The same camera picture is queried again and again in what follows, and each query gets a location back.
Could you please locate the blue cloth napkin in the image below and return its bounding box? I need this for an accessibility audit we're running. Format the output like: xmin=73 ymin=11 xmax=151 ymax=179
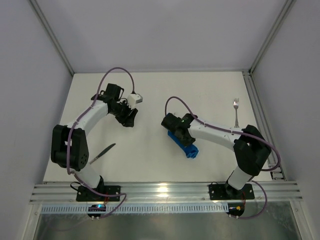
xmin=167 ymin=130 xmax=199 ymax=159

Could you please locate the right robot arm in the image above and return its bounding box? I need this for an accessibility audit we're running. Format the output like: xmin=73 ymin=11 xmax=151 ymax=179
xmin=161 ymin=113 xmax=272 ymax=200

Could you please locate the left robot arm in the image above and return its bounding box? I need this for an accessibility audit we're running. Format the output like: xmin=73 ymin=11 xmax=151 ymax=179
xmin=50 ymin=83 xmax=143 ymax=195

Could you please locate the silver table knife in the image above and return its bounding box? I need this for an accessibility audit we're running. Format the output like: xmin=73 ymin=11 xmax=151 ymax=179
xmin=89 ymin=143 xmax=116 ymax=165

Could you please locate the silver fork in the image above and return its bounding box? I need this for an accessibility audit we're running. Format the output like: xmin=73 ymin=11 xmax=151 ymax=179
xmin=233 ymin=98 xmax=240 ymax=128

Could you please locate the right controller board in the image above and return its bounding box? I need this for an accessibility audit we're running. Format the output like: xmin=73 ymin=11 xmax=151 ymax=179
xmin=226 ymin=203 xmax=245 ymax=218

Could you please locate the controller board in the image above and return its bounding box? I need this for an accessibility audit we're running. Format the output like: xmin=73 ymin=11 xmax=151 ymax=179
xmin=226 ymin=203 xmax=245 ymax=218
xmin=87 ymin=203 xmax=106 ymax=219

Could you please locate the left controller board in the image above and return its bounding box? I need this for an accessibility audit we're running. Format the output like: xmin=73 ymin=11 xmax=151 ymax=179
xmin=87 ymin=203 xmax=106 ymax=219

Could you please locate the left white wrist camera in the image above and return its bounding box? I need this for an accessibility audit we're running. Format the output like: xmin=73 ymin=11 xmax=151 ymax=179
xmin=127 ymin=93 xmax=143 ymax=108

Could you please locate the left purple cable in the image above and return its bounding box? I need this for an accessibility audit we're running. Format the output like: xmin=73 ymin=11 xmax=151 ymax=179
xmin=66 ymin=66 xmax=136 ymax=218

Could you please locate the purple cable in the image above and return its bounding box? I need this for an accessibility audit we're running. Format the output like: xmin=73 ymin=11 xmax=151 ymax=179
xmin=66 ymin=66 xmax=136 ymax=218
xmin=164 ymin=96 xmax=282 ymax=220

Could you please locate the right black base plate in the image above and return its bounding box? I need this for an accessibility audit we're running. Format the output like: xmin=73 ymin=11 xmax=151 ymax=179
xmin=208 ymin=182 xmax=255 ymax=200

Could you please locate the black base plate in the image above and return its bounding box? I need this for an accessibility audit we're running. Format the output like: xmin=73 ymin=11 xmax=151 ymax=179
xmin=75 ymin=184 xmax=122 ymax=202
xmin=208 ymin=182 xmax=255 ymax=200

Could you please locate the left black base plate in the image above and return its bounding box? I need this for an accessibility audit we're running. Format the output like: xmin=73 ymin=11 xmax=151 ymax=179
xmin=75 ymin=184 xmax=122 ymax=202

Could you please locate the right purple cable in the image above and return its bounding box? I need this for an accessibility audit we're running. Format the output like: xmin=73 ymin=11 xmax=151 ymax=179
xmin=164 ymin=96 xmax=282 ymax=220

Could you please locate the right side aluminium rail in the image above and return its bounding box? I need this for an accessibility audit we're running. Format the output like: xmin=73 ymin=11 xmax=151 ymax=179
xmin=242 ymin=70 xmax=287 ymax=181

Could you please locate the aluminium rail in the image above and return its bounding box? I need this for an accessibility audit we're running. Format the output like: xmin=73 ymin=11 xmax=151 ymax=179
xmin=242 ymin=70 xmax=287 ymax=181
xmin=29 ymin=181 xmax=303 ymax=204

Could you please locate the slotted grey cable duct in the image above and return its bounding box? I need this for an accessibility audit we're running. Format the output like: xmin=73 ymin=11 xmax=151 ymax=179
xmin=40 ymin=202 xmax=228 ymax=214

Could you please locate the aluminium front rail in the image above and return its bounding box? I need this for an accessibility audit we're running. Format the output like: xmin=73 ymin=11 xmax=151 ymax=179
xmin=29 ymin=181 xmax=303 ymax=204

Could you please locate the left aluminium frame post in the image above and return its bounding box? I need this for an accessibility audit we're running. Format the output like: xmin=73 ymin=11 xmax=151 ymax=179
xmin=28 ymin=0 xmax=75 ymax=77

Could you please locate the aluminium frame post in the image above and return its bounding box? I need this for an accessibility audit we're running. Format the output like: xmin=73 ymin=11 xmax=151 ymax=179
xmin=28 ymin=0 xmax=75 ymax=77
xmin=248 ymin=0 xmax=296 ymax=75

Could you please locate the right aluminium frame post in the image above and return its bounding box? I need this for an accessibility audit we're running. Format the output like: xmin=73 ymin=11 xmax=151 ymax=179
xmin=248 ymin=0 xmax=296 ymax=75

